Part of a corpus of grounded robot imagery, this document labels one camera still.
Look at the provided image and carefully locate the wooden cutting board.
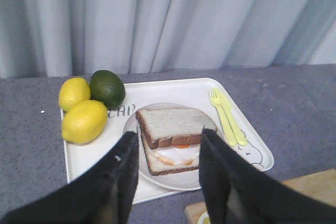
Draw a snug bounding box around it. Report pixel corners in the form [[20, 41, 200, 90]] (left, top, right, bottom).
[[184, 169, 335, 223]]

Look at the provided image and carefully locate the yellow lemon slice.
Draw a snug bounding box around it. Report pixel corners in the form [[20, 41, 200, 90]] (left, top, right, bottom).
[[197, 211, 211, 224]]

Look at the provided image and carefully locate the grey curtain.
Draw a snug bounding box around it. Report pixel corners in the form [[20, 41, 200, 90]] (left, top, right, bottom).
[[1, 0, 335, 78]]

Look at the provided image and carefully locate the bread slice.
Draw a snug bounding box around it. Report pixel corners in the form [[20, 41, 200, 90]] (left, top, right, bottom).
[[135, 108, 217, 150], [140, 133, 199, 176]]

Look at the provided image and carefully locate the front yellow lemon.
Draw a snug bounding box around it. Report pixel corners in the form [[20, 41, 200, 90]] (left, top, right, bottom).
[[61, 100, 108, 144]]

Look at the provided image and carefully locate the fried egg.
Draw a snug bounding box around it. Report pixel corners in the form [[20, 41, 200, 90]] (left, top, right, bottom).
[[151, 144, 200, 166]]

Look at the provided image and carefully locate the rear yellow lemon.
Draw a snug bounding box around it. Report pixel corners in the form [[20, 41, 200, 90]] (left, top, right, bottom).
[[59, 77, 91, 112]]

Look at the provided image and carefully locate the white round plate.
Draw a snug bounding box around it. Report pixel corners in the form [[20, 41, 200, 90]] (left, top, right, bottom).
[[123, 103, 221, 190]]

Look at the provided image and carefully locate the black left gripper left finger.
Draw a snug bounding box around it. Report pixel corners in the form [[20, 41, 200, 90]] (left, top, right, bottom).
[[1, 132, 139, 223]]

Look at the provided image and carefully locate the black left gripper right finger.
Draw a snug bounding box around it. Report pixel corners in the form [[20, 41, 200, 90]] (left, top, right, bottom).
[[199, 129, 335, 223]]

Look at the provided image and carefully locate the white rectangular tray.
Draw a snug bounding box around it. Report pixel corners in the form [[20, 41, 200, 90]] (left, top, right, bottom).
[[64, 78, 274, 204]]

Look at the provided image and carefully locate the yellow plastic fork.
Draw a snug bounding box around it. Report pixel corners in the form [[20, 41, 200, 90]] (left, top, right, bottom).
[[209, 89, 237, 147]]

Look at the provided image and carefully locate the green lime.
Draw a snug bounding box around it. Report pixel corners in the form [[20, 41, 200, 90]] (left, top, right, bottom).
[[90, 70, 125, 108]]

